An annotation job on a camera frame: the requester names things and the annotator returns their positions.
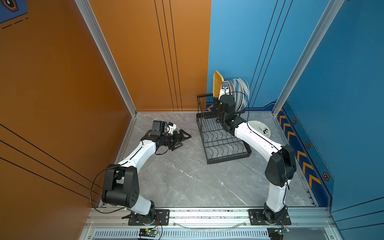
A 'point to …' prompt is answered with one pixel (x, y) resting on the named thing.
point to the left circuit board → (149, 232)
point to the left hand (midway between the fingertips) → (187, 139)
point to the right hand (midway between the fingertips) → (222, 91)
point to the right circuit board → (277, 233)
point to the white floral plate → (260, 127)
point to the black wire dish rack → (219, 145)
